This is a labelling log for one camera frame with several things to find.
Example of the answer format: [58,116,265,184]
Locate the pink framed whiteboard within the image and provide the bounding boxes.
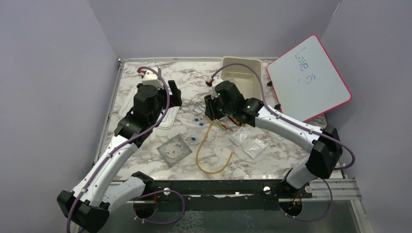
[266,34,352,122]

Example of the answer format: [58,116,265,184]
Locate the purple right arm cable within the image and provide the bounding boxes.
[210,63,356,171]

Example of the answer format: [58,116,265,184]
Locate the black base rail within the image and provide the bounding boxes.
[131,179,312,212]

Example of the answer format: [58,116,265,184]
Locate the small clear zip bag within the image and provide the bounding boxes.
[229,127,251,146]

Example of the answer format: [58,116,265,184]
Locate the metal crucible tongs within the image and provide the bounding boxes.
[194,108,233,132]

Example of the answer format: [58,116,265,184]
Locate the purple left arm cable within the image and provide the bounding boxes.
[66,67,171,233]

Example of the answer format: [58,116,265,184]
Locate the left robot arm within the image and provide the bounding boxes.
[57,80,182,233]

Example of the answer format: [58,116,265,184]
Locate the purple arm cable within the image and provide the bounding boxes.
[66,67,171,233]
[210,63,356,171]

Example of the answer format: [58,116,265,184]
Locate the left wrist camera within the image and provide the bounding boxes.
[138,69,164,89]

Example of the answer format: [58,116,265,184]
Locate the beige plastic storage bin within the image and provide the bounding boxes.
[221,56,263,100]

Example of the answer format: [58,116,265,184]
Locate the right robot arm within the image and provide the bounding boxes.
[204,81,343,198]

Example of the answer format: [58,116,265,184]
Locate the amber rubber tubing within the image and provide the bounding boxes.
[195,120,234,175]

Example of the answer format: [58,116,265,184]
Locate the white bin lid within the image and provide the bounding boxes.
[119,99,180,130]

